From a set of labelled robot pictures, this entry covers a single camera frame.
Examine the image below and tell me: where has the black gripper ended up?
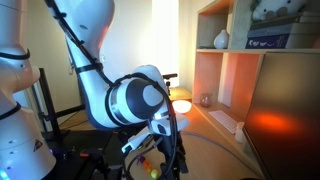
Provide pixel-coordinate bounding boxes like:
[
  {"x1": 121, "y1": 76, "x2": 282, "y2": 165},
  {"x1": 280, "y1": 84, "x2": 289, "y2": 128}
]
[{"x1": 157, "y1": 134, "x2": 189, "y2": 180}]

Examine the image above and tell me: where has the colourful felt bead string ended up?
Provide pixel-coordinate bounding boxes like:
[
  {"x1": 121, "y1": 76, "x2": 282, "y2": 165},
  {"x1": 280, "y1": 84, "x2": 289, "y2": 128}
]
[{"x1": 136, "y1": 153, "x2": 160, "y2": 180}]

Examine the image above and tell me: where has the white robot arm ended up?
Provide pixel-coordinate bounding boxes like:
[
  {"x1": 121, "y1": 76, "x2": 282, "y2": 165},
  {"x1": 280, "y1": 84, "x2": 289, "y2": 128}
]
[{"x1": 0, "y1": 0, "x2": 189, "y2": 180}]

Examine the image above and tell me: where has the black computer monitor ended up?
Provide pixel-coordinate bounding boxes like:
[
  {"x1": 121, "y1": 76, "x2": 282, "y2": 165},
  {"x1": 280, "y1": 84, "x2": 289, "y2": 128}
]
[{"x1": 244, "y1": 53, "x2": 320, "y2": 180}]

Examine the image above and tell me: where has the glowing round lamp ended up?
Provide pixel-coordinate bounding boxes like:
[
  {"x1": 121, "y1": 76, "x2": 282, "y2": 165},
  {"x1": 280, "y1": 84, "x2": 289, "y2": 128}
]
[{"x1": 172, "y1": 100, "x2": 192, "y2": 113}]

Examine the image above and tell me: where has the white keyboard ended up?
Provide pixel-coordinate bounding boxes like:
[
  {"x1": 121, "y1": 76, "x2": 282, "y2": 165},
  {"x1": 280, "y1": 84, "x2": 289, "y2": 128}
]
[{"x1": 210, "y1": 110, "x2": 238, "y2": 134}]

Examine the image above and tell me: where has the white candle jar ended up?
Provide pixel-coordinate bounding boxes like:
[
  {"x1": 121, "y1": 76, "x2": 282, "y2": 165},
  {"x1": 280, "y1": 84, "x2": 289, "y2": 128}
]
[{"x1": 235, "y1": 122, "x2": 245, "y2": 143}]

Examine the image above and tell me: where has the wooden shelf unit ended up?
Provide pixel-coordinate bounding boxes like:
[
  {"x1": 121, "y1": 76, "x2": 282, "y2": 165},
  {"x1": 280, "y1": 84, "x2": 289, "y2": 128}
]
[{"x1": 191, "y1": 0, "x2": 320, "y2": 178}]

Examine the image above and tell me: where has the white ceramic vase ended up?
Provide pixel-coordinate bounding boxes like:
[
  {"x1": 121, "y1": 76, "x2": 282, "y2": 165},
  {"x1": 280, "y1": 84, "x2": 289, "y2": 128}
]
[{"x1": 214, "y1": 29, "x2": 229, "y2": 49}]

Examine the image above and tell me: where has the white plush toy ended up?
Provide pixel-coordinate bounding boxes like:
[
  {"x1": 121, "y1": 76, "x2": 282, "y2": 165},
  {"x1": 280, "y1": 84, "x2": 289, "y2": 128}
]
[{"x1": 252, "y1": 0, "x2": 309, "y2": 21}]

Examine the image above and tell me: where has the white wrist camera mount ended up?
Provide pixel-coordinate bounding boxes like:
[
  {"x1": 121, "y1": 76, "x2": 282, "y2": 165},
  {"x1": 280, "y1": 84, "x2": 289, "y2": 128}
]
[{"x1": 121, "y1": 127, "x2": 152, "y2": 153}]

